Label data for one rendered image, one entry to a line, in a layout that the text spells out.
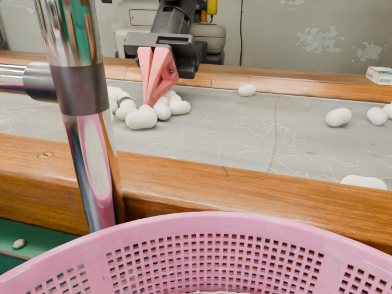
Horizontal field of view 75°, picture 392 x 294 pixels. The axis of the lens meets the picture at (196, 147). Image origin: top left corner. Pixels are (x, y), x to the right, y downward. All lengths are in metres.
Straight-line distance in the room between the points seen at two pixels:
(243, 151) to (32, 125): 0.26
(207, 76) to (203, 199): 0.37
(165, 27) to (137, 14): 0.65
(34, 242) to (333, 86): 0.48
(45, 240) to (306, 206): 0.19
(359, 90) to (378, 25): 2.11
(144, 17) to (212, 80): 0.59
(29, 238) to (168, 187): 0.12
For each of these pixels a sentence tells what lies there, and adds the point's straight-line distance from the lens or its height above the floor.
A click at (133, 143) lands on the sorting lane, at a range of 0.29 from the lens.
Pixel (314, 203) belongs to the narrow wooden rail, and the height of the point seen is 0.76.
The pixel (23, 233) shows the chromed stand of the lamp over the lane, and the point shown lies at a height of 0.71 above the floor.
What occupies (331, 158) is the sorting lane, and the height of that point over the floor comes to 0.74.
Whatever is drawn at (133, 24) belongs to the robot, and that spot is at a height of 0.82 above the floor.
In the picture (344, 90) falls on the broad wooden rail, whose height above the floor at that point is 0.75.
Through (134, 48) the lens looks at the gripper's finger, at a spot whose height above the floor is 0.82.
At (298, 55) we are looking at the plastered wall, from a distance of 2.48.
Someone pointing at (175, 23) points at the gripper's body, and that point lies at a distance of 0.41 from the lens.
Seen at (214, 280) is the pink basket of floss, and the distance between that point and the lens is 0.17.
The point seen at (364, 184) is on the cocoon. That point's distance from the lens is 0.24.
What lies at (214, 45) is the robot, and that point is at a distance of 1.26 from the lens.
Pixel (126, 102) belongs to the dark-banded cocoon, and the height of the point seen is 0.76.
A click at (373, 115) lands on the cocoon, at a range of 0.42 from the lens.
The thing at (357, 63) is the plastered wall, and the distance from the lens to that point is 2.63.
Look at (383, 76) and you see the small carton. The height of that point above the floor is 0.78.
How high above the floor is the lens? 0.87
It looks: 28 degrees down
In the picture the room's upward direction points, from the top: 1 degrees clockwise
